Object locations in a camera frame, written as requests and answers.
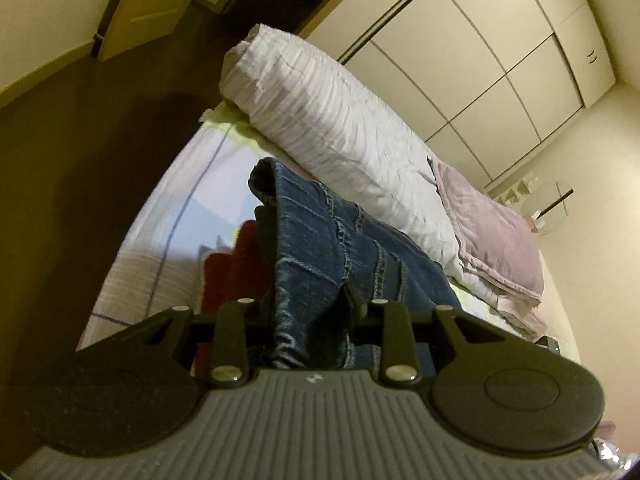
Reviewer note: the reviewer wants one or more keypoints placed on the cream wardrobe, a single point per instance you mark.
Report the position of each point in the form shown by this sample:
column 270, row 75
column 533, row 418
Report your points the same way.
column 475, row 60

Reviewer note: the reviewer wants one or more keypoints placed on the oval vanity mirror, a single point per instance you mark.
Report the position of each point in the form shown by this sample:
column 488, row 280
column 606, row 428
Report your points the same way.
column 547, row 207

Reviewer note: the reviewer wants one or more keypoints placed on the cream padded headboard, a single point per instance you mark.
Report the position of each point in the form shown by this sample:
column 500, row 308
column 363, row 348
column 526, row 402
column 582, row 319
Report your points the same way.
column 557, row 305

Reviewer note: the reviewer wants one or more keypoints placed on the white striped duvet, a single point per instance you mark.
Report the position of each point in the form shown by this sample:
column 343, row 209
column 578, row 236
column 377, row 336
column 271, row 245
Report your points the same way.
column 340, row 125

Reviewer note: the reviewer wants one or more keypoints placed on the mauve velvet pillow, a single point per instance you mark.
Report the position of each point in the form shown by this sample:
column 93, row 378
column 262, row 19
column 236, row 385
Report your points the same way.
column 490, row 230

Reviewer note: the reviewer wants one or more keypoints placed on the checked bed sheet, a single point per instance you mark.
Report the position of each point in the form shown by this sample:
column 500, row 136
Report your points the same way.
column 165, row 230

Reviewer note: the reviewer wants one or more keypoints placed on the red folded sweater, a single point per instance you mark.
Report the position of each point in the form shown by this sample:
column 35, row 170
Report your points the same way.
column 225, row 275

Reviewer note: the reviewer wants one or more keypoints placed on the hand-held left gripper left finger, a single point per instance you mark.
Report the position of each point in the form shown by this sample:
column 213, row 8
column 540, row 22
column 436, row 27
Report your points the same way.
column 234, row 332

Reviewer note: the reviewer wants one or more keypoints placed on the dark clothes pile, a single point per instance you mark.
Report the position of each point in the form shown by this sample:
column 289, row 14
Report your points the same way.
column 325, row 260

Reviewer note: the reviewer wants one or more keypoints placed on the pink tissue box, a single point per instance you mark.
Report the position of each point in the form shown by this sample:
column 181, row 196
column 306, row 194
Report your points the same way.
column 534, row 222

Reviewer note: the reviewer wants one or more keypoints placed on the room door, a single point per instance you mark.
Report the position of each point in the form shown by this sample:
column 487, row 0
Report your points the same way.
column 150, row 5

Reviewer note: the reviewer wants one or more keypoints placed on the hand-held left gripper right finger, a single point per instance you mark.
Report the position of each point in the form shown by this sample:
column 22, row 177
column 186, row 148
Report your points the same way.
column 396, row 335

